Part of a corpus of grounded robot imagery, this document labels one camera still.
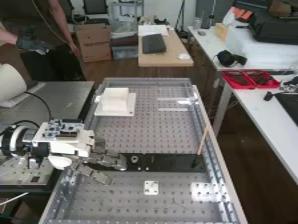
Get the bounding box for white desk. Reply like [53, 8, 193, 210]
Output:
[187, 25, 298, 134]
[211, 74, 298, 186]

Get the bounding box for white mouse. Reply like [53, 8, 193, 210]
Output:
[177, 52, 193, 61]

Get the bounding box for small white box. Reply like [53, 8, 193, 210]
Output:
[93, 87, 137, 118]

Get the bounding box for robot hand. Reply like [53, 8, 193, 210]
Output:
[30, 118, 129, 186]

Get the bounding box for cardboard box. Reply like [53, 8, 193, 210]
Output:
[73, 23, 113, 64]

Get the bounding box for person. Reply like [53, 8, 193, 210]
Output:
[0, 0, 86, 82]

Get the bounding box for clear box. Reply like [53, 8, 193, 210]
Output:
[38, 77, 249, 224]

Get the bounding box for thin stick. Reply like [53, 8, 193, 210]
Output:
[195, 114, 213, 157]

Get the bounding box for small white square bracket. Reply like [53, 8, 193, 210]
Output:
[142, 180, 161, 196]

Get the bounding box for black plate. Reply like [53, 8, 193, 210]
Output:
[118, 152, 209, 173]

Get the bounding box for red tray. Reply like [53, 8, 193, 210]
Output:
[219, 69, 258, 90]
[245, 69, 282, 90]

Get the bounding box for black cable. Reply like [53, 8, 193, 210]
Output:
[22, 90, 54, 122]

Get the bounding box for black case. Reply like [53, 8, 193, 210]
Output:
[246, 9, 298, 46]

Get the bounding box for black headphones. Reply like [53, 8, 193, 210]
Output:
[215, 49, 249, 68]

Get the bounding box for wooden desk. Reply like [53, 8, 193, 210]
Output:
[137, 24, 195, 68]

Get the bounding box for small black device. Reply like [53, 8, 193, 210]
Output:
[262, 90, 277, 102]

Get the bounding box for clear plastic bin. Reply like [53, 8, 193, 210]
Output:
[110, 44, 140, 61]

